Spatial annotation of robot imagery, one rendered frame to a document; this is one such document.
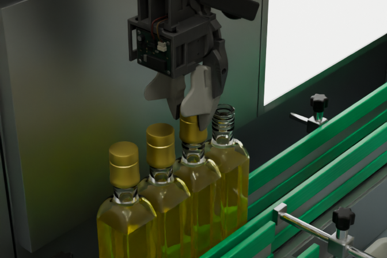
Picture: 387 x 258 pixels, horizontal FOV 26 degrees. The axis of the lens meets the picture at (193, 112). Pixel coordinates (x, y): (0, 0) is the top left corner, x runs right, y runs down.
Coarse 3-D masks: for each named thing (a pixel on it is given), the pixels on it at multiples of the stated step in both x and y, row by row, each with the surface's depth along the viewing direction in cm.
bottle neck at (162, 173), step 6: (150, 168) 102; (156, 168) 101; (162, 168) 101; (168, 168) 101; (150, 174) 102; (156, 174) 101; (162, 174) 101; (168, 174) 102; (150, 180) 102; (156, 180) 102; (162, 180) 102; (168, 180) 102
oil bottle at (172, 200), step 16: (176, 176) 104; (144, 192) 102; (160, 192) 101; (176, 192) 102; (160, 208) 101; (176, 208) 103; (160, 224) 102; (176, 224) 104; (160, 240) 103; (176, 240) 105; (160, 256) 105; (176, 256) 106
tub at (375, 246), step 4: (380, 240) 132; (384, 240) 133; (372, 244) 132; (376, 244) 132; (380, 244) 132; (384, 244) 132; (368, 248) 131; (372, 248) 131; (376, 248) 131; (380, 248) 132; (384, 248) 133; (368, 252) 130; (372, 252) 130; (376, 252) 131; (380, 252) 132; (384, 252) 133; (376, 256) 132; (380, 256) 133; (384, 256) 133
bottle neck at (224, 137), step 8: (224, 104) 109; (216, 112) 107; (224, 112) 110; (232, 112) 107; (216, 120) 108; (224, 120) 107; (232, 120) 108; (216, 128) 108; (224, 128) 108; (232, 128) 109; (216, 136) 109; (224, 136) 109; (232, 136) 109; (216, 144) 109; (224, 144) 109
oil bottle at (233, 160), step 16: (208, 144) 110; (240, 144) 111; (224, 160) 109; (240, 160) 110; (224, 176) 109; (240, 176) 112; (224, 192) 110; (240, 192) 113; (224, 208) 112; (240, 208) 114; (224, 224) 113; (240, 224) 116
